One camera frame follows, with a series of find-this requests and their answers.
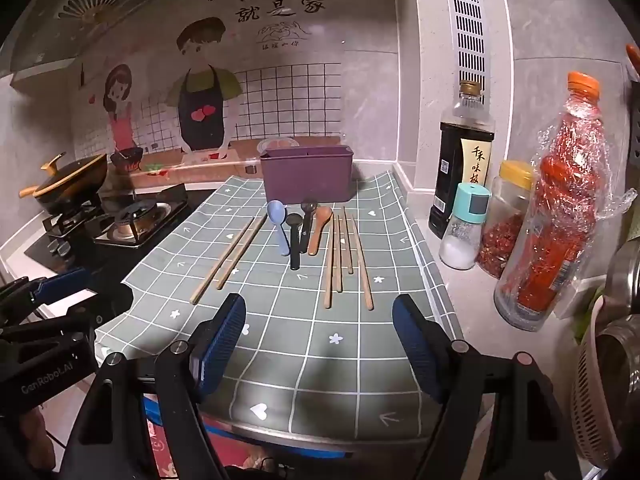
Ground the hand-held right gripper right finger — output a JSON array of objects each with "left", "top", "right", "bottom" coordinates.
[{"left": 391, "top": 294, "right": 571, "bottom": 480}]

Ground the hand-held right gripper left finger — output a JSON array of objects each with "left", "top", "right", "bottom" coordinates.
[{"left": 82, "top": 292, "right": 247, "bottom": 480}]

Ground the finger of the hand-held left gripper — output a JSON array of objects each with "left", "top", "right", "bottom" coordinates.
[
  {"left": 0, "top": 267, "right": 93, "bottom": 311},
  {"left": 0, "top": 305, "right": 96, "bottom": 348}
]

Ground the wooden utensil handle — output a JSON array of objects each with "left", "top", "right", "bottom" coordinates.
[{"left": 191, "top": 217, "right": 256, "bottom": 305}]

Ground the wooden chopstick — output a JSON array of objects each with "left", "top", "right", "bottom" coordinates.
[
  {"left": 350, "top": 215, "right": 374, "bottom": 311},
  {"left": 217, "top": 214, "right": 268, "bottom": 290},
  {"left": 342, "top": 207, "right": 354, "bottom": 275},
  {"left": 323, "top": 217, "right": 335, "bottom": 309},
  {"left": 335, "top": 215, "right": 344, "bottom": 293}
]

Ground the black spoon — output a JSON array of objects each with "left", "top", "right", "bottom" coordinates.
[
  {"left": 298, "top": 201, "right": 319, "bottom": 255},
  {"left": 285, "top": 212, "right": 304, "bottom": 271}
]

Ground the blue spoon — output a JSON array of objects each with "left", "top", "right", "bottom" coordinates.
[{"left": 266, "top": 200, "right": 290, "bottom": 259}]

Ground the brown wooden spoon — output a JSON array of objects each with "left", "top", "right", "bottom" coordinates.
[{"left": 306, "top": 206, "right": 334, "bottom": 256}]

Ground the purple utensil holder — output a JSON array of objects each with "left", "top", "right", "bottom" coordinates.
[{"left": 259, "top": 144, "right": 354, "bottom": 206}]

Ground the black gas stove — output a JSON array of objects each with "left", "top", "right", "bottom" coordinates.
[{"left": 22, "top": 185, "right": 202, "bottom": 272}]

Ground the salt shaker with teal cap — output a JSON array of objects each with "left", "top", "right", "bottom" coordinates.
[{"left": 439, "top": 183, "right": 490, "bottom": 271}]

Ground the chili flake jar yellow lid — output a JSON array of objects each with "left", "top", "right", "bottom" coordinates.
[{"left": 475, "top": 160, "right": 537, "bottom": 281}]

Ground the pink colander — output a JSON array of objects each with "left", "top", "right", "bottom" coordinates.
[{"left": 570, "top": 285, "right": 640, "bottom": 472}]

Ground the dark soy sauce bottle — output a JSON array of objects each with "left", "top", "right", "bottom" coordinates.
[{"left": 428, "top": 80, "right": 496, "bottom": 240}]

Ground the red chili bottle orange cap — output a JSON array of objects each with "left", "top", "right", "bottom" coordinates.
[{"left": 493, "top": 71, "right": 632, "bottom": 334}]

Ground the clear plastic lid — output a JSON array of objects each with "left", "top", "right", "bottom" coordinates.
[{"left": 256, "top": 135, "right": 302, "bottom": 155}]

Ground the steel bowl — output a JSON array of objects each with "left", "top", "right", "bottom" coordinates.
[{"left": 596, "top": 324, "right": 640, "bottom": 463}]

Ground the steel pot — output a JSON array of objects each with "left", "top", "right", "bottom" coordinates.
[{"left": 606, "top": 241, "right": 640, "bottom": 317}]

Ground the range hood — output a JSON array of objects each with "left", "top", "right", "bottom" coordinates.
[{"left": 0, "top": 0, "right": 167, "bottom": 88}]

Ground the white vent grille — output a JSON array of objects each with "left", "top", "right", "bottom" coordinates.
[{"left": 443, "top": 0, "right": 489, "bottom": 86}]

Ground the black pot with yellow handles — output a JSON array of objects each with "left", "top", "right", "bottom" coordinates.
[{"left": 20, "top": 152, "right": 109, "bottom": 217}]

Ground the cartoon wall poster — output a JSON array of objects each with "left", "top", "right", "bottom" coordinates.
[{"left": 70, "top": 0, "right": 347, "bottom": 162}]

